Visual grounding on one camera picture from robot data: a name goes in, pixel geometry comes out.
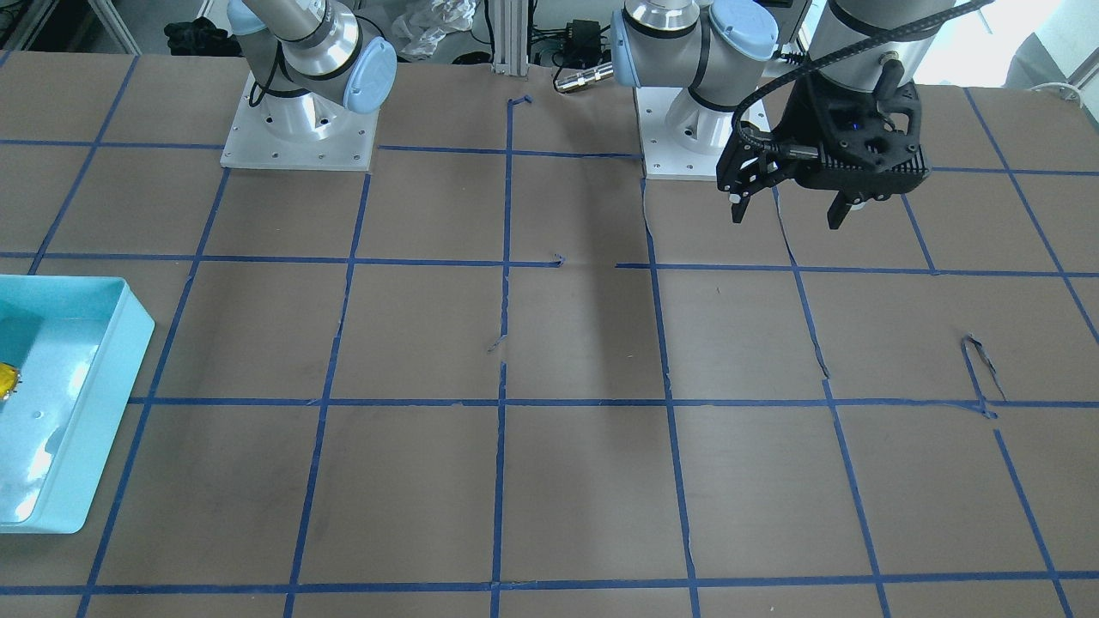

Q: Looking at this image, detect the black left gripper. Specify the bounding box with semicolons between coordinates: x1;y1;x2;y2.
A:
717;77;868;230

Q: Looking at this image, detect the turquoise plastic bin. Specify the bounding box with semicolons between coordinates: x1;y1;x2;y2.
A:
1;275;155;536

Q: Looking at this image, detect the yellow beetle toy car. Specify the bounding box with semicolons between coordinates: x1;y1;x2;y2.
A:
0;361;22;402

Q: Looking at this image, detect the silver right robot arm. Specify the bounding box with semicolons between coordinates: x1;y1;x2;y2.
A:
227;1;399;143

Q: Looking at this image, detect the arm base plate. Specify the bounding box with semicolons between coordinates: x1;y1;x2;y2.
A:
220;74;379;173
635;87;734;183

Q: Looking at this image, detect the aluminium frame post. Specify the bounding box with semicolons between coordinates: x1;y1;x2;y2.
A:
486;1;531;78

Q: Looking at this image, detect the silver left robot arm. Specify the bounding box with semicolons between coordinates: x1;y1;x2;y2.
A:
610;1;981;228

